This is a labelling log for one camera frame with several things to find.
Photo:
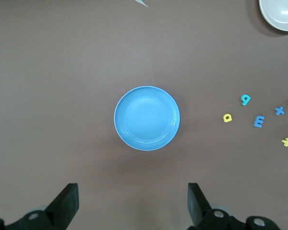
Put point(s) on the teal foam letter b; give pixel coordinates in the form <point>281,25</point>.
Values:
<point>243,102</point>

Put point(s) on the brown table cover sheet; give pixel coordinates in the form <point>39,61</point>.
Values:
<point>62,48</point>

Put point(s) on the blue foam letter x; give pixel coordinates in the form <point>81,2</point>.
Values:
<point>279,111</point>

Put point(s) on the blue plate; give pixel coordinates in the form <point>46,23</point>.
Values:
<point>147,118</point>

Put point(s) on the blue foam letter E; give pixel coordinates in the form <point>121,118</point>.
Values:
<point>256,122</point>

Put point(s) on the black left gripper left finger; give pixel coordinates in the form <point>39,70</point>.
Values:
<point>64,203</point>

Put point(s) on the yellow letter D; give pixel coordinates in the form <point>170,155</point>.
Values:
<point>224,118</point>

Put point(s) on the small grey paper scrap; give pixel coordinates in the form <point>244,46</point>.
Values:
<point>142,2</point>

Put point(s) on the beige plate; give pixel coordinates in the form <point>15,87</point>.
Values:
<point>280,14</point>

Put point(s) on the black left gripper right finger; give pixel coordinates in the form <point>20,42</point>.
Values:
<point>198,203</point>

